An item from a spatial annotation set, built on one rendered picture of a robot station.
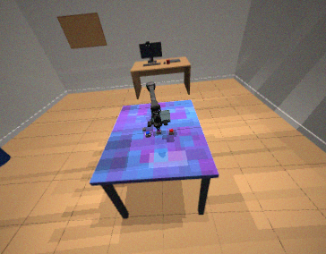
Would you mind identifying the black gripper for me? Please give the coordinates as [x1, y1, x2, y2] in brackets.
[147, 120, 168, 127]

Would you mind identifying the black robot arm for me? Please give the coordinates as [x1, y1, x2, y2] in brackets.
[146, 82, 162, 128]

